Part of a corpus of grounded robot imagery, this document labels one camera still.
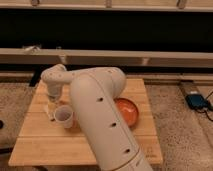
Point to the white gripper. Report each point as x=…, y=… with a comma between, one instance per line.
x=54, y=91

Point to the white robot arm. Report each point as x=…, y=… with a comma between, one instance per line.
x=92, y=92

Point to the wooden table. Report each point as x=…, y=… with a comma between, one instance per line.
x=45, y=142

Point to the orange bowl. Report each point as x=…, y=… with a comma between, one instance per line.
x=128, y=110

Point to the blue device on floor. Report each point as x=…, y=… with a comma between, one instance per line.
x=197, y=101

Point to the long wooden shelf rail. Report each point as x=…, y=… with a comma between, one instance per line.
x=33, y=55

